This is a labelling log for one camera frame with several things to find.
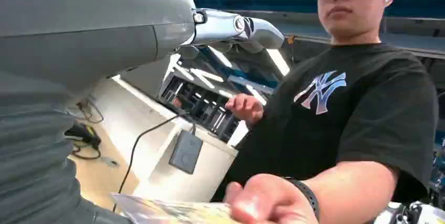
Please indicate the person's left hand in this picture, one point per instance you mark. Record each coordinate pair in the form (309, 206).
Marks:
(267, 201)

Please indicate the ceiling light strip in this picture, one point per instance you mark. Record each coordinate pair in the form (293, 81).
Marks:
(278, 62)

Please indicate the person's right hand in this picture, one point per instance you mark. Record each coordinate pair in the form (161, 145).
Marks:
(247, 107)

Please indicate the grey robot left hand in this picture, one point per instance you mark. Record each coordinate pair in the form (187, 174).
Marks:
(87, 17)

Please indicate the ribbed grey left arm sleeve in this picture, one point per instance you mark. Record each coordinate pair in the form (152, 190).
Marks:
(31, 153)

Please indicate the person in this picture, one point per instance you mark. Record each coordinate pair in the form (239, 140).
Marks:
(340, 111)

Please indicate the dark grey square device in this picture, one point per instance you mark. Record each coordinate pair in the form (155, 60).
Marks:
(186, 152)

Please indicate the black wristband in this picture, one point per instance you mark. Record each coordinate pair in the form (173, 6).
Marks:
(309, 196)

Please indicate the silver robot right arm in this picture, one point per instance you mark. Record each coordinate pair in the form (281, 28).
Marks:
(410, 213)

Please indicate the white desk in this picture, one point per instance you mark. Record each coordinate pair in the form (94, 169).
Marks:
(153, 166)

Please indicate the dark slotted card box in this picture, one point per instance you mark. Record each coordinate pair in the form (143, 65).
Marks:
(201, 107)

